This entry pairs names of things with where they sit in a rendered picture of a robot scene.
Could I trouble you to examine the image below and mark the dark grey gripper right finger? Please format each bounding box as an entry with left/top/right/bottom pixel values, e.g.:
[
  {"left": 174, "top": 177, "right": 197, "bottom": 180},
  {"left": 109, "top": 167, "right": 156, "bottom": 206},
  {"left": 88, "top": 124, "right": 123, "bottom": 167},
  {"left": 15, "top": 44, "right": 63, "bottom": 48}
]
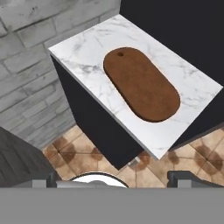
[{"left": 166, "top": 170, "right": 224, "bottom": 189}]

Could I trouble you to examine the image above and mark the grey cabinet handle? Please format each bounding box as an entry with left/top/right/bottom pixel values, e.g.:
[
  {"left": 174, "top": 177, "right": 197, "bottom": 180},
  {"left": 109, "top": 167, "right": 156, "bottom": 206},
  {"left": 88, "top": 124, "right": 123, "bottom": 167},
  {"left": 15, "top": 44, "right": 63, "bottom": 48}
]
[{"left": 127, "top": 157, "right": 142, "bottom": 168}]

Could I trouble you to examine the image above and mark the tall dark cabinet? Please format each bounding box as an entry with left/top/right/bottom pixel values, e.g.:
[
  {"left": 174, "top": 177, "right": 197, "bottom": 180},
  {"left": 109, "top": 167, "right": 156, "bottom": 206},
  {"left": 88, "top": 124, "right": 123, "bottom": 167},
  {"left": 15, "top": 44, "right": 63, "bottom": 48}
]
[{"left": 119, "top": 0, "right": 224, "bottom": 86}]

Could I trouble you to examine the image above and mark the white round object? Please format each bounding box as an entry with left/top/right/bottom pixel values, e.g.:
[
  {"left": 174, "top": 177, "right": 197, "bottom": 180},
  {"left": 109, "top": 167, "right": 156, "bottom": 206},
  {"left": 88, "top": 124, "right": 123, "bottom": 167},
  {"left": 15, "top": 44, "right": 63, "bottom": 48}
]
[{"left": 69, "top": 171, "right": 130, "bottom": 189}]

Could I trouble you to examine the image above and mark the dark base cabinet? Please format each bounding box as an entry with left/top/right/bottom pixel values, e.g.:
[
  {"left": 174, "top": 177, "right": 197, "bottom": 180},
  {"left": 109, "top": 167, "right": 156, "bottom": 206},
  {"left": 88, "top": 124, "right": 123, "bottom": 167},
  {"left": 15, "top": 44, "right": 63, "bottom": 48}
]
[{"left": 50, "top": 54, "right": 224, "bottom": 171}]

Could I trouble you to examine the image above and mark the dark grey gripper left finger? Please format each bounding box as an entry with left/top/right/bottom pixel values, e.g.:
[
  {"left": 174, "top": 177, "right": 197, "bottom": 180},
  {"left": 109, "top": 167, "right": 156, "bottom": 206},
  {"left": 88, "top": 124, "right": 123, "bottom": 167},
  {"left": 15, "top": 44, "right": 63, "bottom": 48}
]
[{"left": 11, "top": 171, "right": 61, "bottom": 189}]

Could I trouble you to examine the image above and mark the brown oval cutting board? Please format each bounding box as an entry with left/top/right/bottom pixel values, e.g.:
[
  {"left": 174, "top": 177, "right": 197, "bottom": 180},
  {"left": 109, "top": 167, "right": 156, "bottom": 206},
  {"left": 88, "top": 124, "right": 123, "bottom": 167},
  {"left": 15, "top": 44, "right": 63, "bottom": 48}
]
[{"left": 102, "top": 46, "right": 181, "bottom": 123}]

